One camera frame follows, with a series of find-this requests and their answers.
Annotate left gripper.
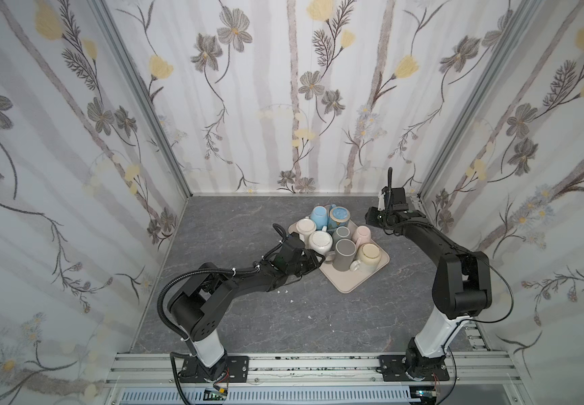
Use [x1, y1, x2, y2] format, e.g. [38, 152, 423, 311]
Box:
[286, 249, 328, 278]

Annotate pink mug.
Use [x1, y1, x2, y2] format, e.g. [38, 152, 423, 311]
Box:
[352, 225, 372, 248]

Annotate cream yellow mug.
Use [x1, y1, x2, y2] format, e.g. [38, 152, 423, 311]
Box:
[349, 243, 381, 273]

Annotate large grey mug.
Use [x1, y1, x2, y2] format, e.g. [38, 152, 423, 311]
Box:
[332, 239, 357, 272]

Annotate blue butterfly mug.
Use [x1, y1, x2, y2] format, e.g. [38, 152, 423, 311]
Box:
[327, 204, 351, 233]

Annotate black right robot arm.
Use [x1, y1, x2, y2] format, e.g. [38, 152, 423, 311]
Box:
[365, 187, 492, 359]

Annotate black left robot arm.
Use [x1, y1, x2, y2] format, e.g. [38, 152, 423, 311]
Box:
[158, 233, 327, 370]

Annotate white ribbed-bottom mug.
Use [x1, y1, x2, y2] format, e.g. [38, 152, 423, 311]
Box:
[308, 231, 333, 256]

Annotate white smooth mug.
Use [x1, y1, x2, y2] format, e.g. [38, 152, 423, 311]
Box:
[295, 218, 317, 244]

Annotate plain light blue mug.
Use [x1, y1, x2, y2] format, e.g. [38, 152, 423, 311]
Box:
[310, 206, 329, 231]

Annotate small grey mug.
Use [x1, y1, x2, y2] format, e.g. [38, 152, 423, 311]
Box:
[332, 226, 351, 244]

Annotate cream plastic tray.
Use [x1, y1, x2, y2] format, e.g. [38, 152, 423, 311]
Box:
[288, 221, 390, 294]

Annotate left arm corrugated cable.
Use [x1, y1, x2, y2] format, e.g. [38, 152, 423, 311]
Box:
[157, 222, 293, 340]

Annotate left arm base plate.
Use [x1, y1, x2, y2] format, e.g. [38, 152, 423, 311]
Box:
[176, 355, 250, 383]

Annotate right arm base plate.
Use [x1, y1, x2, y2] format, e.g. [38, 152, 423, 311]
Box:
[377, 354, 451, 382]

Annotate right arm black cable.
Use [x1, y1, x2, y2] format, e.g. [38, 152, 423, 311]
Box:
[468, 262, 515, 325]

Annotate aluminium mounting rail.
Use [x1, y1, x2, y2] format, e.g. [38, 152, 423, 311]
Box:
[105, 351, 523, 388]

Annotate white vented cable duct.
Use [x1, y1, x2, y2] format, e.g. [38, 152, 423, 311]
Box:
[119, 386, 414, 405]

